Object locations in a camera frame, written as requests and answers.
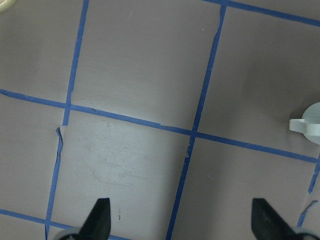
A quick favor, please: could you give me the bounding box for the white grey-lined mug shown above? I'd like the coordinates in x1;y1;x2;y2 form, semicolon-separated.
289;102;320;145

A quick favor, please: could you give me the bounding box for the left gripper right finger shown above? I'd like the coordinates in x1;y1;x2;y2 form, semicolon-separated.
251;198;296;240

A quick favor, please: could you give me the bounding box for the wooden mug tree stand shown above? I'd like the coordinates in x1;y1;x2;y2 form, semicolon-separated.
0;0;16;12

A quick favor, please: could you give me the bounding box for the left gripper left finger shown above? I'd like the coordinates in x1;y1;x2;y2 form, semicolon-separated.
79;198;111;240

